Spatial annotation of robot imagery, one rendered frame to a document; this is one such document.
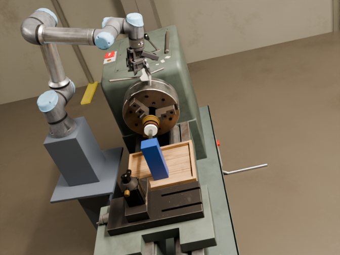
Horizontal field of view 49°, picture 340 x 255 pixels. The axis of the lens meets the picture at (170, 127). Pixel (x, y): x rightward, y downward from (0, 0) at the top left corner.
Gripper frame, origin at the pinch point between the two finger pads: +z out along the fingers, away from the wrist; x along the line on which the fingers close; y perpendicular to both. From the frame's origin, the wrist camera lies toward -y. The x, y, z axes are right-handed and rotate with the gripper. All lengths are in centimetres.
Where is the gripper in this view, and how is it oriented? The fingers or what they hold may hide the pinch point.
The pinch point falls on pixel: (143, 80)
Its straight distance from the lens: 198.9
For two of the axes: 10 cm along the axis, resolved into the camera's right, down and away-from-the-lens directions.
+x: 6.1, 4.6, -6.4
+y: -7.9, 3.9, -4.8
